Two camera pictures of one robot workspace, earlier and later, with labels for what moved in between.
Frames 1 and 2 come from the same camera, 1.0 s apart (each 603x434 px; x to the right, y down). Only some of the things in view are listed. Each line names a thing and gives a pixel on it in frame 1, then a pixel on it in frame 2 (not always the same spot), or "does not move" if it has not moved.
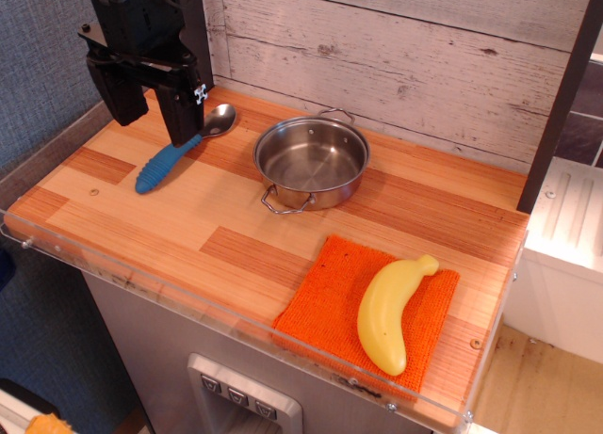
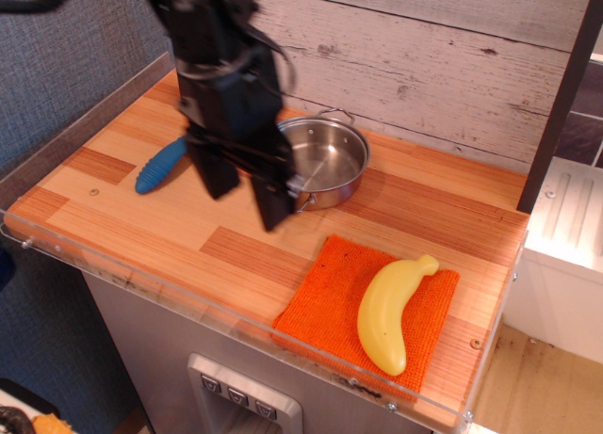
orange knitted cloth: (322, 317) does not move
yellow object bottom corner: (48, 424) does not move
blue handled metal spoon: (219, 120) does not move
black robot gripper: (138, 48) → (232, 84)
